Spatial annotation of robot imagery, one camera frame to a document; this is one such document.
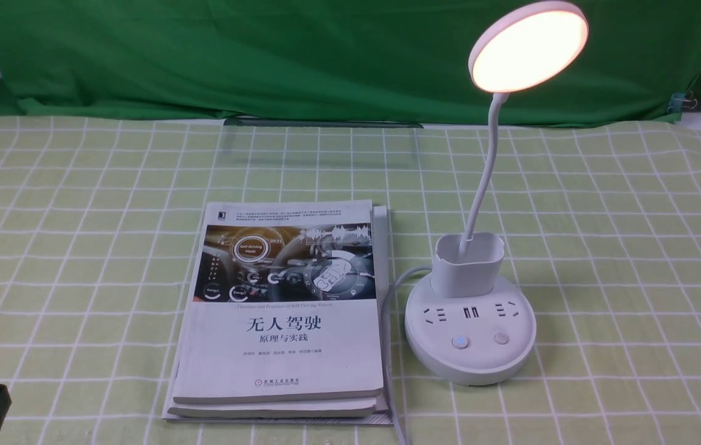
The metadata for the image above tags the white desk lamp with sockets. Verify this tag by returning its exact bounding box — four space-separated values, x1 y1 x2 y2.
404 1 589 386

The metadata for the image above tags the green checkered tablecloth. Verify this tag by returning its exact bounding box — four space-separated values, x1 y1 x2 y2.
0 117 701 444

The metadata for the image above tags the white self-driving textbook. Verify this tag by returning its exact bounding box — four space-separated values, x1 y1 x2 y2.
172 200 385 405

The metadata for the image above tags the white book underneath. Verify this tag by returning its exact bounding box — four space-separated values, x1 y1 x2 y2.
167 204 390 419

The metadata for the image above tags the green backdrop cloth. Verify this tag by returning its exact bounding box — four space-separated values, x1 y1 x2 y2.
0 1 701 127

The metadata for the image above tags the metal binder clip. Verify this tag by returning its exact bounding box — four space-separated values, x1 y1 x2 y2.
666 91 699 114

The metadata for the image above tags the grey lamp power cable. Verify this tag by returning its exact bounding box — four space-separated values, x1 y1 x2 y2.
380 265 434 445

